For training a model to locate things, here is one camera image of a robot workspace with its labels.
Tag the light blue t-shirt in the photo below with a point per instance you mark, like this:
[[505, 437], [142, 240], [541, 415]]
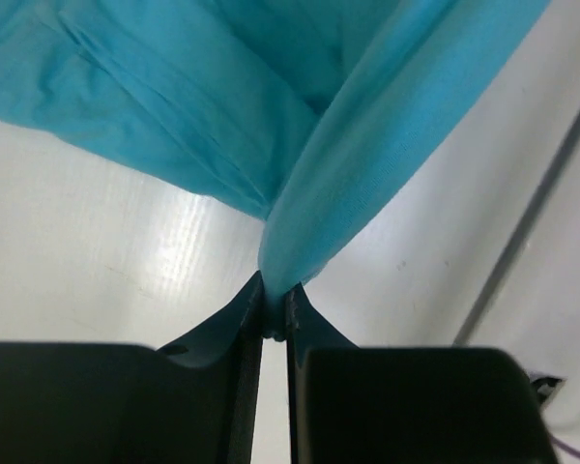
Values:
[[308, 115]]

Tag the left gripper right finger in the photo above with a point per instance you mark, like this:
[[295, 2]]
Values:
[[351, 404]]

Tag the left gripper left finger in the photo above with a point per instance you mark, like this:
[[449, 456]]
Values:
[[193, 400]]

